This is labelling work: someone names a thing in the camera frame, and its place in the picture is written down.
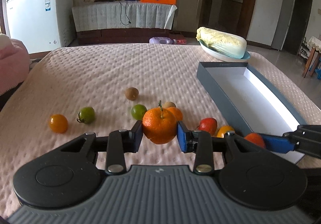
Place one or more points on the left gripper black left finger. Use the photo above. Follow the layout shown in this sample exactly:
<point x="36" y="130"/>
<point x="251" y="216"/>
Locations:
<point x="116" y="144"/>

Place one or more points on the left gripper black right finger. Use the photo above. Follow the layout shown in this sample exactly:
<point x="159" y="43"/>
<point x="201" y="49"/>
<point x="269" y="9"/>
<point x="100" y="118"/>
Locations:
<point x="236" y="151"/>

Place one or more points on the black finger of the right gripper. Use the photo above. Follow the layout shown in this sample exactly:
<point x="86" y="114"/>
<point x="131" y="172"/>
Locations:
<point x="305" y="139"/>

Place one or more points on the red apple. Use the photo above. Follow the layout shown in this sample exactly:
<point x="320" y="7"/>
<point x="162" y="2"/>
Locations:
<point x="208" y="125"/>

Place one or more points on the small orange mandarin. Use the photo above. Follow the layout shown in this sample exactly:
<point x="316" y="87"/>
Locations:
<point x="176" y="112"/>

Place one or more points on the green tomato with stem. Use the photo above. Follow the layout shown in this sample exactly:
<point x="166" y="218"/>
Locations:
<point x="86" y="115"/>

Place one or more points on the green lime fruit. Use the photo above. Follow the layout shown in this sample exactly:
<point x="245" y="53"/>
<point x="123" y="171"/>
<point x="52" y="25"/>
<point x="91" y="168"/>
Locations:
<point x="138" y="111"/>

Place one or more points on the orange fruit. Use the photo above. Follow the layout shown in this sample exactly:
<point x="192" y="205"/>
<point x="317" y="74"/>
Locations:
<point x="256" y="139"/>

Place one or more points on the large orange with stem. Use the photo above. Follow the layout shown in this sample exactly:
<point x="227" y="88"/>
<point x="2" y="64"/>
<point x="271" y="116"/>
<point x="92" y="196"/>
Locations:
<point x="159" y="125"/>

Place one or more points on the yellow orange tomato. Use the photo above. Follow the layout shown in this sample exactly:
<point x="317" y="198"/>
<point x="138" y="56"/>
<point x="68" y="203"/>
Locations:
<point x="58" y="123"/>

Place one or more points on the grey cardboard box lid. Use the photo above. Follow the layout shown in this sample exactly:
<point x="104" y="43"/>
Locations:
<point x="249" y="102"/>

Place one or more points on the brown kiwi far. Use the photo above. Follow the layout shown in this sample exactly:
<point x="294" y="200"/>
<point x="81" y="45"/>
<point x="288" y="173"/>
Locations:
<point x="131" y="93"/>

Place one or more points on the brown kiwi near orange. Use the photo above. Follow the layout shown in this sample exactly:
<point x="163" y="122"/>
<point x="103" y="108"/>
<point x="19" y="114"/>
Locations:
<point x="168" y="104"/>

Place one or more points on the pink quilted table cover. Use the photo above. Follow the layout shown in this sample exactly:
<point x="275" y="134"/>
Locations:
<point x="69" y="79"/>

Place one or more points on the wooden side table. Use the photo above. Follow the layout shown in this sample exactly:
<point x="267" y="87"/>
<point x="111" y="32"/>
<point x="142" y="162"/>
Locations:
<point x="312" y="61"/>

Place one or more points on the light blue plate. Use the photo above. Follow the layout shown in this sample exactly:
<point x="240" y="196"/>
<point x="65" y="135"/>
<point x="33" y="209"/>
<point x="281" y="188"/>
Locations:
<point x="224" y="57"/>

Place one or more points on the napa cabbage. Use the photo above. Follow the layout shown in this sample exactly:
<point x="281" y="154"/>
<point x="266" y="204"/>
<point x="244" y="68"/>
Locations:
<point x="228" y="44"/>

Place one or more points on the purple plastic jug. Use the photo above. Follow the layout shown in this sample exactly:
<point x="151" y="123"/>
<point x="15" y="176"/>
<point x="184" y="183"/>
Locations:
<point x="161" y="40"/>

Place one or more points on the grey refrigerator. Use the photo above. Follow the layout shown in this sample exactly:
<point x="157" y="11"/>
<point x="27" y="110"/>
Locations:
<point x="283" y="24"/>

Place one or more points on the cloth covered tv cabinet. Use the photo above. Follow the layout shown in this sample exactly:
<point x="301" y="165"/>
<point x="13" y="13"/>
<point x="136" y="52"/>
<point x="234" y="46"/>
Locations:
<point x="122" y="22"/>

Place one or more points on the pink plush toy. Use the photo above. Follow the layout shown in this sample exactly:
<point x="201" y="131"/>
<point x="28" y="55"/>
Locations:
<point x="14" y="63"/>

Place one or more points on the white chest freezer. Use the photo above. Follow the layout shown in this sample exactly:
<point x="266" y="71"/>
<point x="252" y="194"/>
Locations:
<point x="42" y="25"/>

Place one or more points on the black power strip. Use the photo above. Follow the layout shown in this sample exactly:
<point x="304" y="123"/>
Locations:
<point x="104" y="0"/>

